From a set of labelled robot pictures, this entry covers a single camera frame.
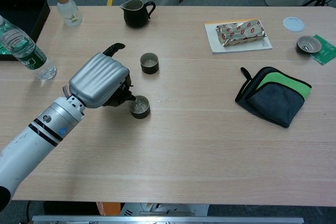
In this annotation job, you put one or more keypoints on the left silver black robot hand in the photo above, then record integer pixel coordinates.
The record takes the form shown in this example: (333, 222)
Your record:
(99, 79)

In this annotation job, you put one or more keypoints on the black iron teapot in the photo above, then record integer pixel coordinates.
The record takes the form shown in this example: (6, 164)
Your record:
(132, 96)

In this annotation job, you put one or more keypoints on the white robot base chassis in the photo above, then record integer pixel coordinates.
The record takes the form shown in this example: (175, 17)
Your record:
(157, 209)

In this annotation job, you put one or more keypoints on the grey ceramic teacup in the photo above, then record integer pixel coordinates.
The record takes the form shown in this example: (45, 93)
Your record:
(149, 69)
(140, 115)

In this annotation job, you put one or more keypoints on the clear plastic water bottle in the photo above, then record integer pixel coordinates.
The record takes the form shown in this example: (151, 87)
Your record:
(29, 53)

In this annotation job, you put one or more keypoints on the black ceramic pitcher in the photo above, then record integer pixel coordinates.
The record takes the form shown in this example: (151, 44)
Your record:
(136, 19)

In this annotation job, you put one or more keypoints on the frosted glass bottle wooden cap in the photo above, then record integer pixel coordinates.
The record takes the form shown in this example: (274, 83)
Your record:
(71, 14)

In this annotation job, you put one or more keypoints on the black tray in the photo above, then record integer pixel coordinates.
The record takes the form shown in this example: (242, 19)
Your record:
(23, 11)

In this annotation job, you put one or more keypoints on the white notebook orange edge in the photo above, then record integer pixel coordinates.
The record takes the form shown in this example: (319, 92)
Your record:
(215, 45)

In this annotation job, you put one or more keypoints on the orange brown seat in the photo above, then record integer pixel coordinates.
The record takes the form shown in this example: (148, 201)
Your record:
(110, 209)

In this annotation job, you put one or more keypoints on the silver foil tea package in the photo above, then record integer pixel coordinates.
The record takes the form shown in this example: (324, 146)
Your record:
(241, 33)

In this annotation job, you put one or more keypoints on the folded grey green cloth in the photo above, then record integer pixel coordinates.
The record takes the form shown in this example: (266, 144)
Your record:
(275, 103)

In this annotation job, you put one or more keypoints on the white round lid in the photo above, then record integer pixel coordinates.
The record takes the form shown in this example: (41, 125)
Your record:
(294, 24)

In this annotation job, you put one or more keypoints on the small dark ceramic bowl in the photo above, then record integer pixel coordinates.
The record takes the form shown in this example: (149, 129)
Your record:
(309, 41)

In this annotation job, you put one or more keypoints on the green card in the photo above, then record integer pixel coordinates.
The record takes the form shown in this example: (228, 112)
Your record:
(326, 51)

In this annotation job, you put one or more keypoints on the aluminium rail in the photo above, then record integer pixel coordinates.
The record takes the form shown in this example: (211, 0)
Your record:
(168, 220)

